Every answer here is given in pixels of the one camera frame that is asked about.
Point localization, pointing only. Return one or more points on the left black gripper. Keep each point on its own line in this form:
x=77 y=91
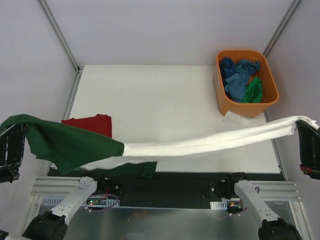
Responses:
x=12 y=145

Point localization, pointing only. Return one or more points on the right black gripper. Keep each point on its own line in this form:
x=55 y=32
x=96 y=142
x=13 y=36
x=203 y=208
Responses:
x=309 y=145

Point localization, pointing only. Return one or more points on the white and green t shirt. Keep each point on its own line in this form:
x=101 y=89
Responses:
x=70 y=148

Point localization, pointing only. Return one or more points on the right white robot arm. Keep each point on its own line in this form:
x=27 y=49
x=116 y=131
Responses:
x=272 y=226

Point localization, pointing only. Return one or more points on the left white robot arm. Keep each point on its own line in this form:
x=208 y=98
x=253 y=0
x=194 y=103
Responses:
x=53 y=224

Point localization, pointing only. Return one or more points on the bright green t shirt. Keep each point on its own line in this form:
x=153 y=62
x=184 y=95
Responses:
x=254 y=91

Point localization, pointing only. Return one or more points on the orange plastic bin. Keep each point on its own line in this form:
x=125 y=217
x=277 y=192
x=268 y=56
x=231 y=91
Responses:
x=270 y=93

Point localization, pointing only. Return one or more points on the folded red t shirt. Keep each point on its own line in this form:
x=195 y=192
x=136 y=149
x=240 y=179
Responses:
x=100 y=124

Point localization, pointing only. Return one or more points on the light blue t shirt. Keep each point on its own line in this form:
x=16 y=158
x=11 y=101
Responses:
x=235 y=85

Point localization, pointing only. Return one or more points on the dark blue t shirt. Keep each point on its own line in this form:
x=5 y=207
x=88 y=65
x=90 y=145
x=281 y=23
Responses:
x=227 y=67

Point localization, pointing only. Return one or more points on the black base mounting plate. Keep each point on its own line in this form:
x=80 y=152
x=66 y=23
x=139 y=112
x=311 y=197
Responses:
x=167 y=190

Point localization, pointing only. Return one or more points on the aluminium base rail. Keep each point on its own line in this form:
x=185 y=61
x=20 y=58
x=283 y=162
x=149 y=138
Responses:
x=286 y=191

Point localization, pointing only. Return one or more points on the left white cable duct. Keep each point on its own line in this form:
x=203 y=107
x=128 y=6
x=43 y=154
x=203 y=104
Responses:
x=107 y=203

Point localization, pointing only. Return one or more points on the white cable duct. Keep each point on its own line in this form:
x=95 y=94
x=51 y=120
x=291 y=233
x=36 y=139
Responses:
x=219 y=205
x=107 y=203

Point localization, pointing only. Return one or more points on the left aluminium frame post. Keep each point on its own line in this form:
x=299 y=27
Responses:
x=59 y=34

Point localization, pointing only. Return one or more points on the aluminium frame post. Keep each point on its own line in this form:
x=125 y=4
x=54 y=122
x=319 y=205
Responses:
x=282 y=25
x=59 y=34

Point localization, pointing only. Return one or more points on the right white cable duct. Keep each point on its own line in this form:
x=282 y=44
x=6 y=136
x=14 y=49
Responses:
x=219 y=205

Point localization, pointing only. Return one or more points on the right aluminium frame post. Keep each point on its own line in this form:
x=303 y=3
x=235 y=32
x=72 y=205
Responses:
x=282 y=25

